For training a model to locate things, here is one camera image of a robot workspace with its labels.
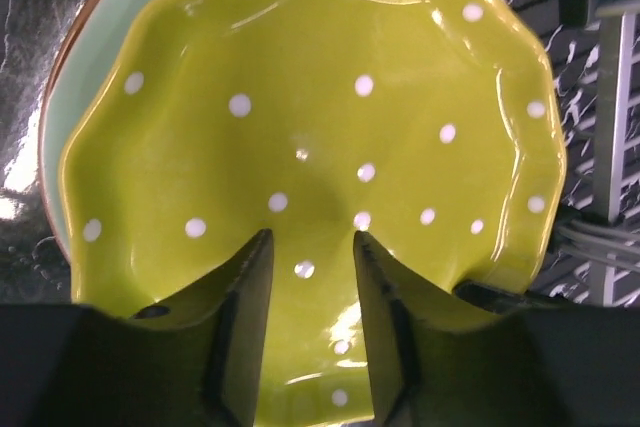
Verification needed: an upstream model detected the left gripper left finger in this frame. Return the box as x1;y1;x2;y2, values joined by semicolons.
1;229;274;426

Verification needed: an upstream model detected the green dotted scalloped plate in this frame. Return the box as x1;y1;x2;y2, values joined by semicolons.
59;0;566;426

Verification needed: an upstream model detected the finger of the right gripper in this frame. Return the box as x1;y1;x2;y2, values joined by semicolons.
453;280;565;312

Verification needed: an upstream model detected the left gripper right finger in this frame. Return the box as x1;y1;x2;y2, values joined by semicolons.
353;232;639;426

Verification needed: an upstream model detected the grey wire dish rack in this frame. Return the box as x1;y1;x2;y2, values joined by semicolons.
555;0;639;307

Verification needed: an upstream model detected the mint plate flower print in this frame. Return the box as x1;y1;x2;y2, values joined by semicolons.
38;0;150;260

